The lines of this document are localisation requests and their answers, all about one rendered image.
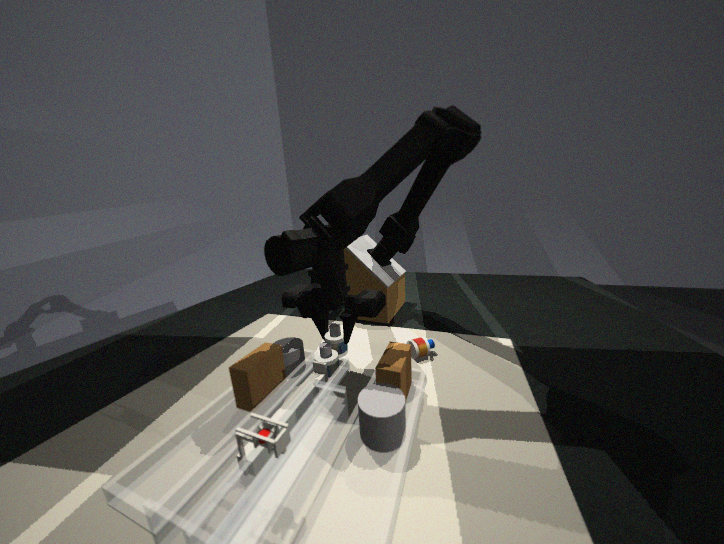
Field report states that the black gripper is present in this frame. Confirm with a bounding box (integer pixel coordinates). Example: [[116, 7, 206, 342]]
[[281, 260, 386, 344]]

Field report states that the small jar with blue cap and dark label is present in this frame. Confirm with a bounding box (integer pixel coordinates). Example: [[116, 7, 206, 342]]
[[406, 337, 435, 359]]

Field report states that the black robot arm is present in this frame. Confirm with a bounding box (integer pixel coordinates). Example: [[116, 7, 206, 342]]
[[264, 105, 481, 320]]

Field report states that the dark grey cylinder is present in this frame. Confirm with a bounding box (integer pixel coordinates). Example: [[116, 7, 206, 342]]
[[273, 337, 305, 377], [358, 383, 406, 453]]

